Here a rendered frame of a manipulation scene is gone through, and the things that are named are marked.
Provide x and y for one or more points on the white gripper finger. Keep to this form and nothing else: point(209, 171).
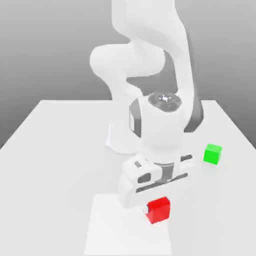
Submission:
point(145, 209)

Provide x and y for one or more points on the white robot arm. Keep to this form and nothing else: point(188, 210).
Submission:
point(158, 128)

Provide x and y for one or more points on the small green cube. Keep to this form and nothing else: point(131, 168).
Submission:
point(212, 154)

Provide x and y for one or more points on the small red cube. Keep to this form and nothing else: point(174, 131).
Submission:
point(160, 210)

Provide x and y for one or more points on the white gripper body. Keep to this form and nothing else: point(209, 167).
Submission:
point(132, 195)

